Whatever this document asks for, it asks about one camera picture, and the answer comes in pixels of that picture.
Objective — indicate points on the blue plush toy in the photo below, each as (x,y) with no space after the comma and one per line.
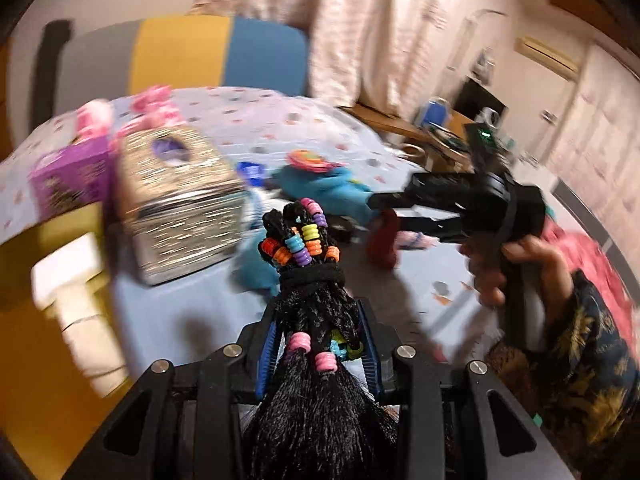
(320,187)

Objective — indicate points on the black monitor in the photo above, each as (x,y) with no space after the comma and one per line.
(480,100)

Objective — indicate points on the blue tissue packet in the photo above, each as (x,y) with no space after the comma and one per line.
(248,171)

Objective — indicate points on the person's right forearm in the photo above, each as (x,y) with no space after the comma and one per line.
(590,370)

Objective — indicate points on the gold tray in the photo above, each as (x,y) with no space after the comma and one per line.
(20,360)

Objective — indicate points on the cream knitted cloth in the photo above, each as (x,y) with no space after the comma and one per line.
(92,345)

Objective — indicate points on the blue container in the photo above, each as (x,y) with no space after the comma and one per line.
(434,111)

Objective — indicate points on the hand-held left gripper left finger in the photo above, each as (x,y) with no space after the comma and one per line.
(267,355)

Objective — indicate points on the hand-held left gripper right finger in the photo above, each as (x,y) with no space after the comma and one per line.
(372,365)

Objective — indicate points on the patterned curtain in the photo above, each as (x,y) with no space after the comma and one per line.
(375,25)

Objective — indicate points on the black beaded hairpiece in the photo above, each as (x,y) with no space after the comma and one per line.
(310,410)

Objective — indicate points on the purple printed box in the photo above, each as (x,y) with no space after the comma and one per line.
(70,175)

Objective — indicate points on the white wardrobe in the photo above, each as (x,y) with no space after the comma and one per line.
(600,135)

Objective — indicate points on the red scrunchie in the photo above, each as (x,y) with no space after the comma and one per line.
(382,240)

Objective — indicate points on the patterned plastic tablecloth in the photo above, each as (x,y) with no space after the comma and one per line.
(300,115)

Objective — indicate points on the person's right hand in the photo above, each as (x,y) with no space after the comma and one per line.
(542,265)

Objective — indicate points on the wooden side table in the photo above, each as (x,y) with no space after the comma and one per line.
(390,122)

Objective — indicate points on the silver embossed tissue box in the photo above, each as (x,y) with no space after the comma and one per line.
(180,200)

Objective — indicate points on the grey yellow blue chair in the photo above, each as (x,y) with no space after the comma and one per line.
(180,50)

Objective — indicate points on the pink cloth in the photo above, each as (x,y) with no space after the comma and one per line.
(580,255)

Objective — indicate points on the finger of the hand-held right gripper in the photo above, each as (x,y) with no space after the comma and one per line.
(430,190)
(435,227)

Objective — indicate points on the wall air conditioner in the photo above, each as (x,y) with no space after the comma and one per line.
(547,55)

